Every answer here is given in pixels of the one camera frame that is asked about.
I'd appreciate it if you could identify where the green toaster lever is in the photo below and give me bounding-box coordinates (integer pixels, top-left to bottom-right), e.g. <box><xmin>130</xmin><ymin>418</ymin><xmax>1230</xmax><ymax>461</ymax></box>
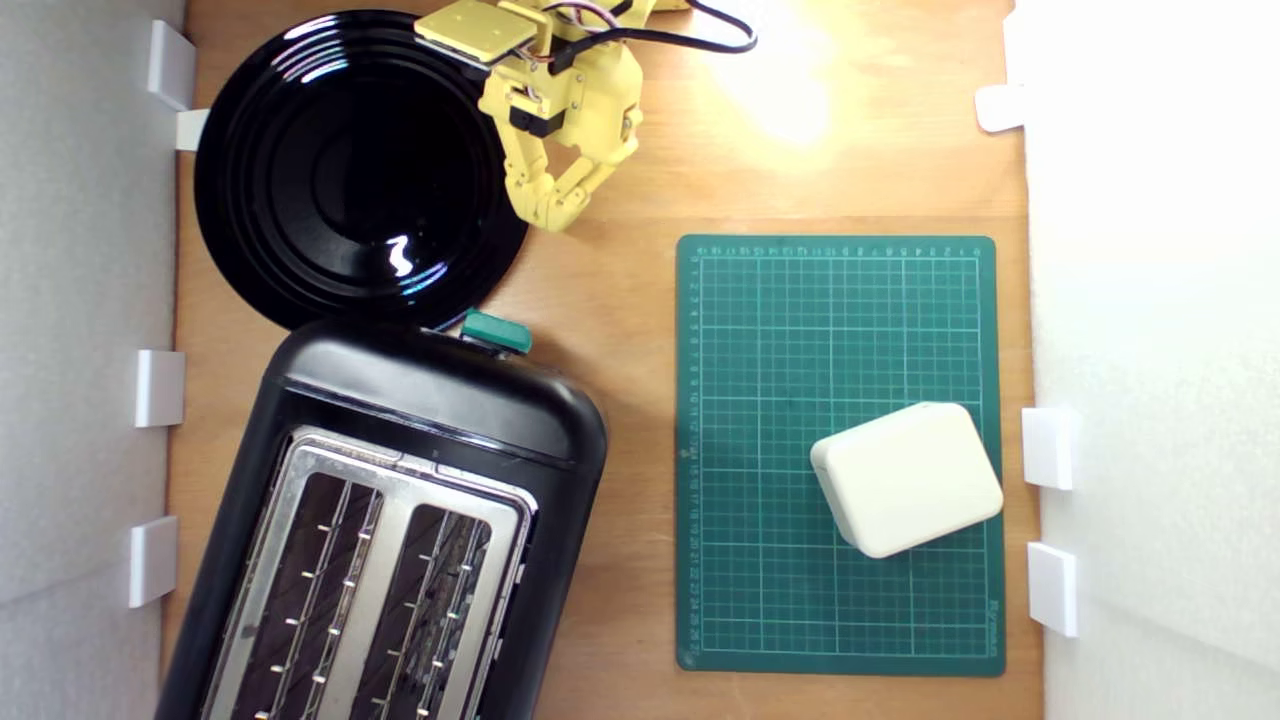
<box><xmin>459</xmin><ymin>309</ymin><xmax>534</xmax><ymax>357</ymax></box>

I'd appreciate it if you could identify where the black two-slot toaster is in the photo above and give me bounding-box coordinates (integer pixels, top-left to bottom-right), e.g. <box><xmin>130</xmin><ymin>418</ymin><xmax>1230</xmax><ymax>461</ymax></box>
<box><xmin>155</xmin><ymin>317</ymin><xmax>609</xmax><ymax>720</ymax></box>

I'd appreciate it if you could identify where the black round plate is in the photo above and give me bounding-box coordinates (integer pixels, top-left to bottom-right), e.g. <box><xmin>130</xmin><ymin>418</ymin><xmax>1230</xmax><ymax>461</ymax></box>
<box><xmin>193</xmin><ymin>9</ymin><xmax>532</xmax><ymax>332</ymax></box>

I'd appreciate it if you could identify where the green cutting mat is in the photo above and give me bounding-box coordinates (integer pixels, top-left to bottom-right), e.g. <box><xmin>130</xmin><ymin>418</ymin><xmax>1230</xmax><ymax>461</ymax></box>
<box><xmin>675</xmin><ymin>234</ymin><xmax>1007</xmax><ymax>678</ymax></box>

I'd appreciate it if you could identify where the white block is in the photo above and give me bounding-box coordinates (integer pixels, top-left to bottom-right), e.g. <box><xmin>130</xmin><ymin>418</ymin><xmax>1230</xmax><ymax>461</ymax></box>
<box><xmin>809</xmin><ymin>401</ymin><xmax>1005</xmax><ymax>560</ymax></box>

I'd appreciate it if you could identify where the yellow wrist camera housing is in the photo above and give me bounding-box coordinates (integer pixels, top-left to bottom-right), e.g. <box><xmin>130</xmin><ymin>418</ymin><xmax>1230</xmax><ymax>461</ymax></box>
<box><xmin>412</xmin><ymin>0</ymin><xmax>542</xmax><ymax>68</ymax></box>

